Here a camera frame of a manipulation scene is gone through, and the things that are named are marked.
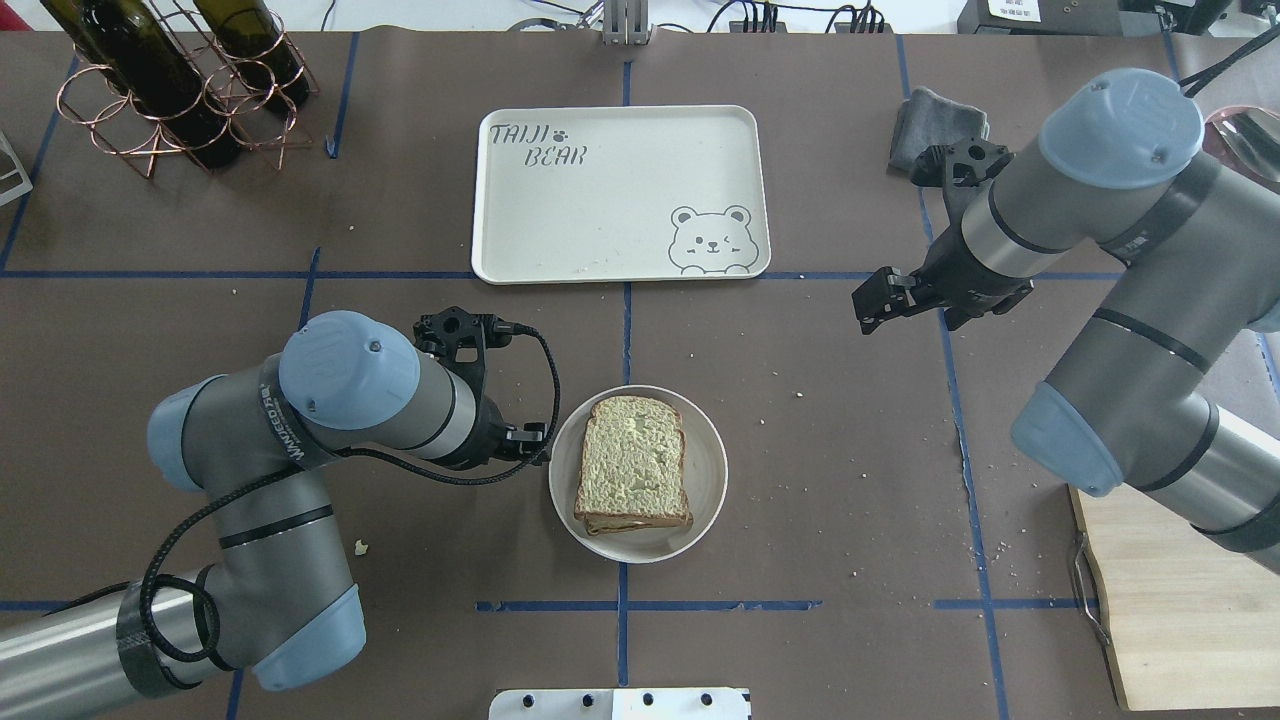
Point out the aluminium frame post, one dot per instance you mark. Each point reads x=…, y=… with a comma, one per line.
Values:
x=626, y=22

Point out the cream bear tray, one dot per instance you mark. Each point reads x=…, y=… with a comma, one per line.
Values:
x=641, y=193

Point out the white round plate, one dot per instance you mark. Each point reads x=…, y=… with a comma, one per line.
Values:
x=705, y=479

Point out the white wire rack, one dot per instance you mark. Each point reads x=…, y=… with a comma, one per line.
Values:
x=15, y=181

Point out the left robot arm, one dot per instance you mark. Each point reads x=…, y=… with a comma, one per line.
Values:
x=259, y=576

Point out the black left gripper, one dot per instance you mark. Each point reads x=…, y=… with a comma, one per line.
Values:
x=488, y=428

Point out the pink bowl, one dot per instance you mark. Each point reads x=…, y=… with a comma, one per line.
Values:
x=1245, y=140

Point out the metal scoop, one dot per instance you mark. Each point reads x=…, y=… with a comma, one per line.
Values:
x=1255, y=145

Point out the wooden cutting board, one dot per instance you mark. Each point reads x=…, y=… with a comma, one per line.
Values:
x=1190, y=625

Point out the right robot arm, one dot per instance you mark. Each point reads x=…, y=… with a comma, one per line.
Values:
x=1121, y=164

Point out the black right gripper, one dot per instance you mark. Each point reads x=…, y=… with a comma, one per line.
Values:
x=946, y=268

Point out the copper wire bottle rack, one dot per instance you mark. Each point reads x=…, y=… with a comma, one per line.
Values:
x=206, y=81

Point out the dark wine bottle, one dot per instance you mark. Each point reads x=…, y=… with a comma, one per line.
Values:
x=139, y=57
x=247, y=31

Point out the black box device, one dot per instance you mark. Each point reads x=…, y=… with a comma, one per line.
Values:
x=1032, y=17

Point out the grey folded cloth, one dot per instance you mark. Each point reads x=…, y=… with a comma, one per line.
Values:
x=926, y=120

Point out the dark wine bottle left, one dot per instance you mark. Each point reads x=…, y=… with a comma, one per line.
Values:
x=139, y=57

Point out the dark wine bottle right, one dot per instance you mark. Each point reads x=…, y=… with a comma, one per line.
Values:
x=247, y=31

